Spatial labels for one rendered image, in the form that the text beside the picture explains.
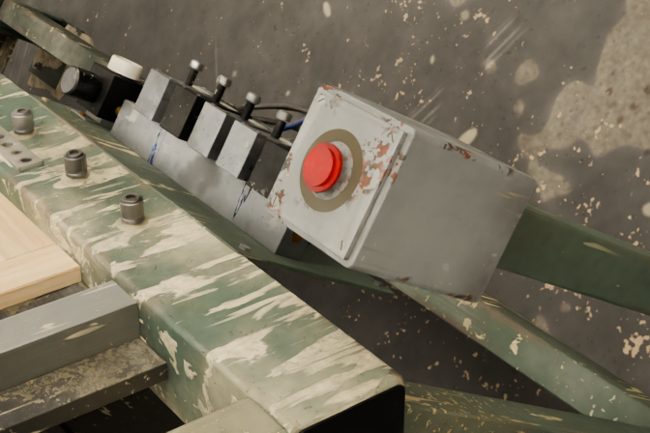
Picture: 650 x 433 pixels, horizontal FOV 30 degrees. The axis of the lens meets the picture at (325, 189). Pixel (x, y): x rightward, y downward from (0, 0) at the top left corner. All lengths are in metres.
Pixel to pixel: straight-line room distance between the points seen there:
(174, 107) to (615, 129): 0.79
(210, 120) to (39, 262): 0.25
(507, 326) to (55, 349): 0.80
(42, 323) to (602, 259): 0.54
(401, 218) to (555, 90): 1.11
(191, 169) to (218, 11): 1.33
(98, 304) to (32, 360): 0.08
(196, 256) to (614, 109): 0.93
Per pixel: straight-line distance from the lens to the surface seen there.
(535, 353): 1.72
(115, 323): 1.16
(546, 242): 1.14
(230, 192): 1.34
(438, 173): 0.95
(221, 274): 1.17
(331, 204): 0.95
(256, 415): 0.99
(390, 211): 0.93
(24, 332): 1.13
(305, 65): 2.44
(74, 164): 1.35
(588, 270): 1.20
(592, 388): 1.67
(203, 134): 1.36
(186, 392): 1.13
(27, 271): 1.27
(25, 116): 1.47
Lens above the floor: 1.59
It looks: 44 degrees down
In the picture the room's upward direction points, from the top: 71 degrees counter-clockwise
